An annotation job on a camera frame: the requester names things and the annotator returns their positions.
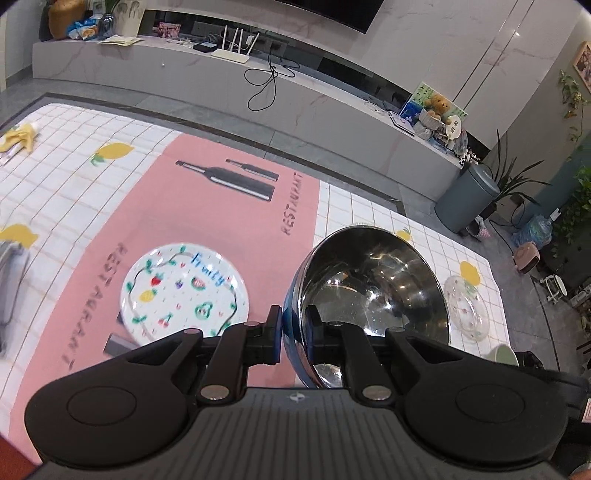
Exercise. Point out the yellow cloth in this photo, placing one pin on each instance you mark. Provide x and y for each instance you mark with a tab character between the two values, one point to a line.
21	136

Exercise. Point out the long white tv cabinet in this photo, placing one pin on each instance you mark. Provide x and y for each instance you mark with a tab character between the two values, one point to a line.
302	107

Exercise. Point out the checked lemon picnic mat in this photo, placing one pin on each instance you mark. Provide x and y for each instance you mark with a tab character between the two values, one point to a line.
99	190

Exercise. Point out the clear glass sticker plate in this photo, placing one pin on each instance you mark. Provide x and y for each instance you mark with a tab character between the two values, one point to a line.
466	308

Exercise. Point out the grey-green trash bin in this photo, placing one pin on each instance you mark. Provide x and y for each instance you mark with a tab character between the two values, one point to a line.
467	197

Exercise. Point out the blue steel mixing bowl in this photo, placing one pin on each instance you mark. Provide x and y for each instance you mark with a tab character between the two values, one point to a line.
366	276

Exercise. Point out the green potted plant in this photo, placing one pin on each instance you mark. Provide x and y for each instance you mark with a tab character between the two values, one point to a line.
509	181

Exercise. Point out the white wifi router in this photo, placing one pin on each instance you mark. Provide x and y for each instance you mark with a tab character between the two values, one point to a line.
236	48

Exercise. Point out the white small stool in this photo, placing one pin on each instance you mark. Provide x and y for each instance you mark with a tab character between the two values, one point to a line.
555	287

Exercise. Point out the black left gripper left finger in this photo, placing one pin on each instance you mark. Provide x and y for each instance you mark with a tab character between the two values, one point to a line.
240	347

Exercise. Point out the white fruit print plate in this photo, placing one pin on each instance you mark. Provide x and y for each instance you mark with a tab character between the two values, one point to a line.
181	286

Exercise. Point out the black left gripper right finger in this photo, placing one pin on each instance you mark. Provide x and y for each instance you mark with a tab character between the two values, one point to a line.
348	346

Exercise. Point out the pink small heater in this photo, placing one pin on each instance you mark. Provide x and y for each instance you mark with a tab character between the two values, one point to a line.
526	257

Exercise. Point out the black television screen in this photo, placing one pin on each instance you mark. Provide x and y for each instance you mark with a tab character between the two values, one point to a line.
355	14

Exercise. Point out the light green ceramic bowl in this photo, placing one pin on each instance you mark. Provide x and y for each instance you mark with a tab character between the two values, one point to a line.
503	354

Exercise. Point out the brown teddy bear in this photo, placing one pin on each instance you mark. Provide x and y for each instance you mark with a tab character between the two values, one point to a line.
437	105

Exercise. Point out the blue water jug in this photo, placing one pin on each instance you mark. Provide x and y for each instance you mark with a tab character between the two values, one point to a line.
537	230

